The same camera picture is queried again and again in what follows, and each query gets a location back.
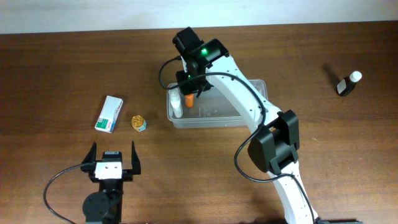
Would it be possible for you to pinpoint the white green medicine box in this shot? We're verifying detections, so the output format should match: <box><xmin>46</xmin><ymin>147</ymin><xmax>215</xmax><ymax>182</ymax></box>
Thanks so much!
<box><xmin>95</xmin><ymin>96</ymin><xmax>124</xmax><ymax>133</ymax></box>

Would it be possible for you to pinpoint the dark bottle with white cap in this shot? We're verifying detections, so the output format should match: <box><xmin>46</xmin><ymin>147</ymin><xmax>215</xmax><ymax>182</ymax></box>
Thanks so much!
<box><xmin>336</xmin><ymin>71</ymin><xmax>362</xmax><ymax>96</ymax></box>

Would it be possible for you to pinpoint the clear plastic container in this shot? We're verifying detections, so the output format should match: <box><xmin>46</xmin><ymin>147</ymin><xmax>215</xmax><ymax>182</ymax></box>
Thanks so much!
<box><xmin>167</xmin><ymin>76</ymin><xmax>267</xmax><ymax>131</ymax></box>

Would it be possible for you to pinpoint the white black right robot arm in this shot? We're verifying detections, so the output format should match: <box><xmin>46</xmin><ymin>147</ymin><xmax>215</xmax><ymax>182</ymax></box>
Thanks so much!
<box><xmin>172</xmin><ymin>27</ymin><xmax>319</xmax><ymax>223</ymax></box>

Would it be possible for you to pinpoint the small gold-lidded balm jar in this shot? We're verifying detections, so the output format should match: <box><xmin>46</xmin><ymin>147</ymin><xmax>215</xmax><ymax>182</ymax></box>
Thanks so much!
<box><xmin>131</xmin><ymin>115</ymin><xmax>147</xmax><ymax>132</ymax></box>

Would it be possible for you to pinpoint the orange tube with white cap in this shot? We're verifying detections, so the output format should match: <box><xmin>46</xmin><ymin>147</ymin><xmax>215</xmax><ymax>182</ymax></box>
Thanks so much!
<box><xmin>185</xmin><ymin>93</ymin><xmax>194</xmax><ymax>108</ymax></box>

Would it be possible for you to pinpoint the white lotion bottle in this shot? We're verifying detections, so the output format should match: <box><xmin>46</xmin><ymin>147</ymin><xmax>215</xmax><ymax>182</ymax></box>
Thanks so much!
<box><xmin>169</xmin><ymin>88</ymin><xmax>183</xmax><ymax>118</ymax></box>

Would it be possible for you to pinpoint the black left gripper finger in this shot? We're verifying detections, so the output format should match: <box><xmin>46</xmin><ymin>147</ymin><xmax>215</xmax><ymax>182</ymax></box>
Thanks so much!
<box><xmin>131</xmin><ymin>141</ymin><xmax>141</xmax><ymax>175</ymax></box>
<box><xmin>81</xmin><ymin>142</ymin><xmax>96</xmax><ymax>172</ymax></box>

